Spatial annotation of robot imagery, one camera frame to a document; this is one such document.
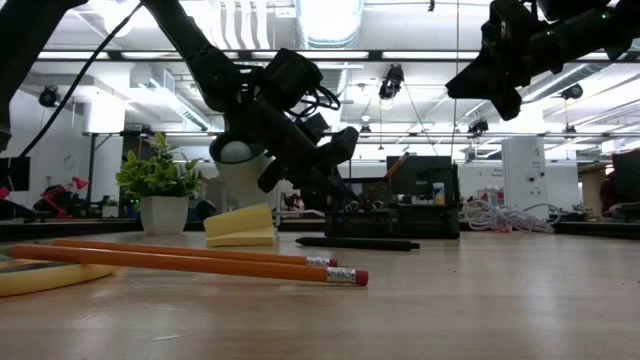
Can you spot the black monitor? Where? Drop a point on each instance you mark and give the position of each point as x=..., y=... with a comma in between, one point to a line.
x=15, y=175
x=425, y=172
x=627, y=175

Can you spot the black ceiling spotlight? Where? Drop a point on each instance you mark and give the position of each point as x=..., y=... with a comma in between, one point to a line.
x=478, y=126
x=572, y=91
x=391, y=82
x=49, y=97

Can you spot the person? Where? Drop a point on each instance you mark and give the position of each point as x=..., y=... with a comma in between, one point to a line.
x=292, y=202

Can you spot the white spotlight lamp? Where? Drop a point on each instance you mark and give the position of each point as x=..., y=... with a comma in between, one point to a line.
x=245, y=187

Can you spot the black mesh desk organizer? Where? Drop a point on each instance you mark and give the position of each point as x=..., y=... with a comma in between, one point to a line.
x=425, y=222

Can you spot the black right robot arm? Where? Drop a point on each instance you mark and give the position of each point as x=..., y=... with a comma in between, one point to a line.
x=590, y=30

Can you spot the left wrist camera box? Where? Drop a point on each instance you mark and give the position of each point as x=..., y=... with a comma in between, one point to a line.
x=292, y=75

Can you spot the black pen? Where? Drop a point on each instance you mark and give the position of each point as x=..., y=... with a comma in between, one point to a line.
x=350, y=244

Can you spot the white pillar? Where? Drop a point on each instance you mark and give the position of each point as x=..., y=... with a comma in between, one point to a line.
x=525, y=175

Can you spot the green plant in white pot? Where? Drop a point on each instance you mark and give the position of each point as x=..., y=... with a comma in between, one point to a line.
x=162, y=215

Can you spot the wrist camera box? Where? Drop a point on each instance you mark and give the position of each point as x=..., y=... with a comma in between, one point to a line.
x=292, y=75
x=505, y=25

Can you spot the silver ventilation duct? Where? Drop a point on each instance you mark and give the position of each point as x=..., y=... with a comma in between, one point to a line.
x=327, y=20

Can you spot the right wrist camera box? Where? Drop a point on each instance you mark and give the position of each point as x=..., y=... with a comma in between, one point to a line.
x=505, y=25

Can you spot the white blue yellow container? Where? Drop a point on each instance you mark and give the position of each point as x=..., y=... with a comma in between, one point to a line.
x=439, y=195

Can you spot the black overhead frame beam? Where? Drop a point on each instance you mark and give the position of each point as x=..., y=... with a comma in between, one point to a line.
x=375, y=55

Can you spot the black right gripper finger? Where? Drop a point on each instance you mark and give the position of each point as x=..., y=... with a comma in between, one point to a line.
x=500, y=92
x=482, y=67

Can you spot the yellow sticky note pad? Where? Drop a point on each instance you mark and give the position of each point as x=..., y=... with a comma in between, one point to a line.
x=240, y=222

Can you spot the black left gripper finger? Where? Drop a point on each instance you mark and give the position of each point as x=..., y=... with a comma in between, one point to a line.
x=342, y=145
x=272, y=177

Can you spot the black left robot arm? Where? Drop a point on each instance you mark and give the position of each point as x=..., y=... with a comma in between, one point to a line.
x=200, y=55

